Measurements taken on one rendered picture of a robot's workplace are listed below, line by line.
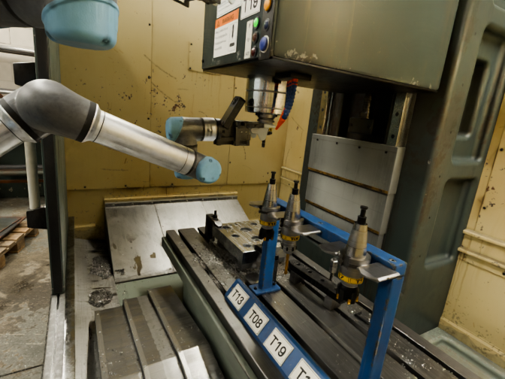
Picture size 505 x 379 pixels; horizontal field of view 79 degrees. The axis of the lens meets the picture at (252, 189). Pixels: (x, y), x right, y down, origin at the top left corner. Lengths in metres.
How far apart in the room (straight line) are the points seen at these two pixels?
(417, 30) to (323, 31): 0.35
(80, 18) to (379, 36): 0.75
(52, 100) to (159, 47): 1.31
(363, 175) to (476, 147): 0.46
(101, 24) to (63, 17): 0.04
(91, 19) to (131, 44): 1.58
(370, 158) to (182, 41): 1.31
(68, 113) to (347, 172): 1.05
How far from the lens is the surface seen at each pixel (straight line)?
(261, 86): 1.04
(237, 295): 1.00
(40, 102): 0.78
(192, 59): 2.07
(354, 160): 1.36
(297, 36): 0.78
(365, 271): 0.64
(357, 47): 0.91
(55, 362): 1.07
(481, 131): 1.52
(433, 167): 1.23
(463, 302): 1.67
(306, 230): 0.78
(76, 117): 0.76
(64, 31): 0.41
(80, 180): 2.00
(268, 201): 0.89
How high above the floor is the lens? 1.49
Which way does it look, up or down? 14 degrees down
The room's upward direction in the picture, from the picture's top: 6 degrees clockwise
